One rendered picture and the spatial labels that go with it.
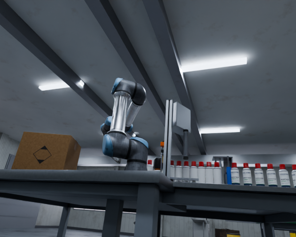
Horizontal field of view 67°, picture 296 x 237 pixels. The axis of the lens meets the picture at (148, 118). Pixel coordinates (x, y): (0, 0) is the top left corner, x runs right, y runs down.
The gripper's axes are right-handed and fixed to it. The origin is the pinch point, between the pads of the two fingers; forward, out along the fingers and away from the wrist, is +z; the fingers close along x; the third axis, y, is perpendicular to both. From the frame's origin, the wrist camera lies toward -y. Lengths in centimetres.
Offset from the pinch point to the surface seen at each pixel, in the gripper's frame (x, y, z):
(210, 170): -55, -1, 37
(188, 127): -58, -5, 3
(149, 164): -19.9, -0.6, 13.1
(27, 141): 38, -46, -21
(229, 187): -48, -63, 55
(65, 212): 87, 75, -7
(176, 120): -51, -16, -1
